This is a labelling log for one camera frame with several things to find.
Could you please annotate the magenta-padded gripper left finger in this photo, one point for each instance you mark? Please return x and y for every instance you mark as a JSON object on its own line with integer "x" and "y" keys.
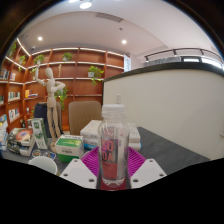
{"x": 77, "y": 174}

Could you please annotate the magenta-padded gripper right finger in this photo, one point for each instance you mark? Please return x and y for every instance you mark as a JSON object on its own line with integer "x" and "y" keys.
{"x": 147, "y": 173}

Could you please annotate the clear red-labelled water bottle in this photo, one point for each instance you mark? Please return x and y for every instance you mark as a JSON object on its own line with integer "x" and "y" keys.
{"x": 113, "y": 150}

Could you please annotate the green white flat box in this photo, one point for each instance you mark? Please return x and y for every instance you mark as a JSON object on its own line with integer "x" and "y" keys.
{"x": 68, "y": 146}

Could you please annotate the small round printed badge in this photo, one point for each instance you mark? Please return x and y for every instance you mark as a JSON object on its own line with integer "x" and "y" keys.
{"x": 50, "y": 155}
{"x": 36, "y": 153}

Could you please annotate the yellow striped white mug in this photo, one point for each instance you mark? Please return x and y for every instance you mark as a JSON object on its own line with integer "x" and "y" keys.
{"x": 43, "y": 165}

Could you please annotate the white book stack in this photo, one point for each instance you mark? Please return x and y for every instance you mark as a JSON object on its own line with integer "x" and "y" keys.
{"x": 90, "y": 131}

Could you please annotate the tan upholstered chair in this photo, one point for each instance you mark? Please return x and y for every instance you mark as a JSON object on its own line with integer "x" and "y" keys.
{"x": 83, "y": 115}

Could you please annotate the dark draped chair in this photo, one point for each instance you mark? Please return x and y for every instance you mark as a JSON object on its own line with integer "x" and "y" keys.
{"x": 40, "y": 111}

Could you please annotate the wooden artist mannequin figure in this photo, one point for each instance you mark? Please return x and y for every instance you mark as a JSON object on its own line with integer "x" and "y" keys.
{"x": 51, "y": 96}

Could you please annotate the wooden bookshelf unit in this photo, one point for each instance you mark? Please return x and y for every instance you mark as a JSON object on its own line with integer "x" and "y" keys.
{"x": 83, "y": 83}

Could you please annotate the window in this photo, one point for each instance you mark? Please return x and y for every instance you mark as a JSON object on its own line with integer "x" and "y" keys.
{"x": 203, "y": 61}

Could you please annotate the recessed ceiling downlight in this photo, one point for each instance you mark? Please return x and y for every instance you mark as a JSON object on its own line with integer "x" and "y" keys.
{"x": 40, "y": 38}
{"x": 124, "y": 41}

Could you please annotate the ceiling air vent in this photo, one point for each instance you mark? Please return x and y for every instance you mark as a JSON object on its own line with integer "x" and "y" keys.
{"x": 109, "y": 17}

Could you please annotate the ceiling lamp with round bulbs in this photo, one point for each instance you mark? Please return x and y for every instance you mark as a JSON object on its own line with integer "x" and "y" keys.
{"x": 85, "y": 4}

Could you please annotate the white wall outlet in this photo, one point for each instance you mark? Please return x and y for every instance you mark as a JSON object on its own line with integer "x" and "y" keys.
{"x": 118, "y": 98}

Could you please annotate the black ceiling track light rail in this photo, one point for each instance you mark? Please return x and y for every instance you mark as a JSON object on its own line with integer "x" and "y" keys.
{"x": 173, "y": 50}

